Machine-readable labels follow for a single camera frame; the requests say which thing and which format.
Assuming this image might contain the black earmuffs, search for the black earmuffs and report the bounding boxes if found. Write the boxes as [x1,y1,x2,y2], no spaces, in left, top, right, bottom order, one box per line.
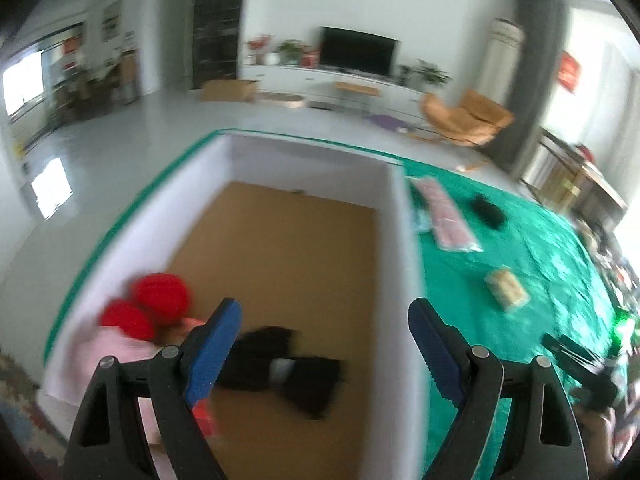
[216,326,344,419]

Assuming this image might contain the brown cardboard box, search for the brown cardboard box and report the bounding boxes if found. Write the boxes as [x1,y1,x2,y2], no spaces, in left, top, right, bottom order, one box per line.
[200,79,258,102]

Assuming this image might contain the white cardboard box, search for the white cardboard box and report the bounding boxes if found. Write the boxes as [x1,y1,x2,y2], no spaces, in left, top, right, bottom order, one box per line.
[37,130,426,479]

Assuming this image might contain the black fuzzy item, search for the black fuzzy item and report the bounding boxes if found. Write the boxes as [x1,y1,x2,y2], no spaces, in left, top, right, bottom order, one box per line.
[470,194,506,230]

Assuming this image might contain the pink packaged item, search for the pink packaged item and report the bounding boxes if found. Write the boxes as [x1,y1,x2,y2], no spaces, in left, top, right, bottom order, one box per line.
[410,177,483,252]

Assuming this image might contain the white tv cabinet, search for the white tv cabinet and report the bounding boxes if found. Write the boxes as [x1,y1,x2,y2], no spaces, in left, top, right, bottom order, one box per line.
[238,65,422,118]

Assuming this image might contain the red flower arrangement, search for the red flower arrangement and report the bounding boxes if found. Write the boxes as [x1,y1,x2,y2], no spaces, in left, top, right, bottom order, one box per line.
[245,35,273,65]

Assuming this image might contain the white standing air conditioner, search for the white standing air conditioner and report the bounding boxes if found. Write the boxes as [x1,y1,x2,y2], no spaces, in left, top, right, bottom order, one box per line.
[475,18,525,105]

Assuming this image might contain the wooden shelf rack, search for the wooden shelf rack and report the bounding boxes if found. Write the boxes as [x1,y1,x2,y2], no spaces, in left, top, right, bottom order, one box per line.
[521,129,627,231]

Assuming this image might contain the green tablecloth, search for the green tablecloth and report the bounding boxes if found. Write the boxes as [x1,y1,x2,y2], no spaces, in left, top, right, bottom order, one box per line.
[41,128,640,480]

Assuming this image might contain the red pompom earmuffs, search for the red pompom earmuffs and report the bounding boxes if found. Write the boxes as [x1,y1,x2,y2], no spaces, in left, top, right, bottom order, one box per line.
[99,273,192,341]

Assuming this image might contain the tissue pack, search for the tissue pack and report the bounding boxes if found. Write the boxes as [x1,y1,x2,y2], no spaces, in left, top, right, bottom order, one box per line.
[485,268,530,313]

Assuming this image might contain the potted green plant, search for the potted green plant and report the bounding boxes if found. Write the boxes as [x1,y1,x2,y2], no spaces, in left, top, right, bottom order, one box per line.
[398,60,451,91]

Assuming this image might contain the black television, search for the black television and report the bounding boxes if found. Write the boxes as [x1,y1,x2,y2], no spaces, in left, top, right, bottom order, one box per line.
[318,26,399,78]

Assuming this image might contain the orange lounge chair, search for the orange lounge chair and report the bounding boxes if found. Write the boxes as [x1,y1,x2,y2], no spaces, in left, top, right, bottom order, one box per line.
[420,89,514,148]

